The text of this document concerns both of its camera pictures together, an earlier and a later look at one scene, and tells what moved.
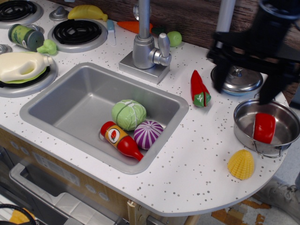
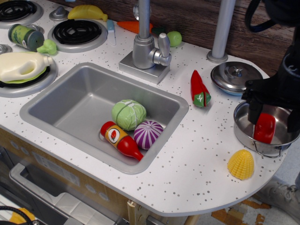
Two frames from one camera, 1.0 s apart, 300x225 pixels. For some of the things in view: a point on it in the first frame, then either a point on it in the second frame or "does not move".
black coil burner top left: [15, 10] does not move
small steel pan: [287, 129] does not move
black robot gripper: [256, 52] -> [281, 90]
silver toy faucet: [153, 64] does not move
